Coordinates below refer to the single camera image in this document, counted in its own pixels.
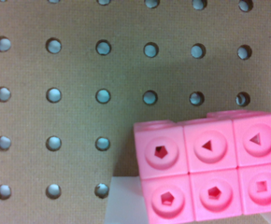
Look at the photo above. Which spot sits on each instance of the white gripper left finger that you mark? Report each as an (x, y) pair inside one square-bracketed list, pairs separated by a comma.
[(125, 201)]

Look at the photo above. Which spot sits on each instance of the pink block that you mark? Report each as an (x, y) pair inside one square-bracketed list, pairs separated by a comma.
[(203, 169)]

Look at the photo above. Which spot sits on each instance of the brown pegboard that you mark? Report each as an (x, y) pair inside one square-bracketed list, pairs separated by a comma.
[(75, 76)]

